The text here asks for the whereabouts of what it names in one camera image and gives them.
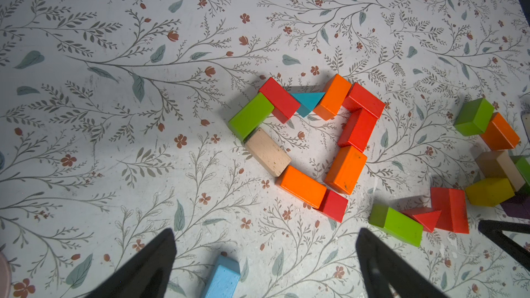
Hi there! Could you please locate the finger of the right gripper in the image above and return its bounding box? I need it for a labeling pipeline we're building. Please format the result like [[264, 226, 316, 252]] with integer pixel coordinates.
[[478, 220, 530, 270]]

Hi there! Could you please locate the red rectangular block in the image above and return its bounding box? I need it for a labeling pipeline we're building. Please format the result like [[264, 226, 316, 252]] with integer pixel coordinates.
[[338, 108, 378, 153], [342, 83, 385, 119]]

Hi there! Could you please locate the green block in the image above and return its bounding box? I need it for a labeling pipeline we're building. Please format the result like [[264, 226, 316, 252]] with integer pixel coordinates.
[[369, 204, 423, 247], [510, 156, 530, 195], [228, 92, 275, 142], [454, 98, 494, 137]]

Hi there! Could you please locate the pink pen cup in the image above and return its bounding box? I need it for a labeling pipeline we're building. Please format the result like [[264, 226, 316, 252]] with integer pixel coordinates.
[[0, 252, 12, 298]]

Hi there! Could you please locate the light blue block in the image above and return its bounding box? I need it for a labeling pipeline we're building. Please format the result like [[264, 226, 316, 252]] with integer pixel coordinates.
[[201, 255, 241, 298]]

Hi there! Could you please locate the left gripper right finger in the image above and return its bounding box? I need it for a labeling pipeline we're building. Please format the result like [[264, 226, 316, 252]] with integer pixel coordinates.
[[356, 228, 445, 297]]

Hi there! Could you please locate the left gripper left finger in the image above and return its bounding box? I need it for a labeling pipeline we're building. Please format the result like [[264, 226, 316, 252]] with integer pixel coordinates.
[[88, 228, 177, 297]]

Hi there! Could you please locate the yellow block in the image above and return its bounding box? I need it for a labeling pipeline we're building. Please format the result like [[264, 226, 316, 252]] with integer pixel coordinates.
[[465, 178, 515, 207]]

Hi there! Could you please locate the natural wood block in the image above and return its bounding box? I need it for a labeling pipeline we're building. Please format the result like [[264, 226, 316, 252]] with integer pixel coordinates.
[[244, 128, 291, 177], [475, 150, 526, 192]]

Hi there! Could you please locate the red triangle block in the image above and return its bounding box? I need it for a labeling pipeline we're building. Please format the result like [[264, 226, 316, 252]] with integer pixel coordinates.
[[401, 207, 441, 233]]

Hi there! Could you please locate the purple block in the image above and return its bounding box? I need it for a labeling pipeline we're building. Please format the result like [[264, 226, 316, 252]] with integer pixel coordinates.
[[501, 195, 530, 219]]

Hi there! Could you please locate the orange rectangular block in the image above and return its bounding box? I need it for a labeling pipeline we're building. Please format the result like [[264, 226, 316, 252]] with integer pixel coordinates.
[[313, 74, 352, 121]]

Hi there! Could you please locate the small red block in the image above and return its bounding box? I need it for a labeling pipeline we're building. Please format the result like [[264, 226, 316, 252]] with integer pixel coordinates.
[[317, 189, 349, 223]]

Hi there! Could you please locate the teal triangle block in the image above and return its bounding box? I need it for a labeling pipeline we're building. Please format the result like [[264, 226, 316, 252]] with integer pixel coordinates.
[[291, 92, 325, 117]]

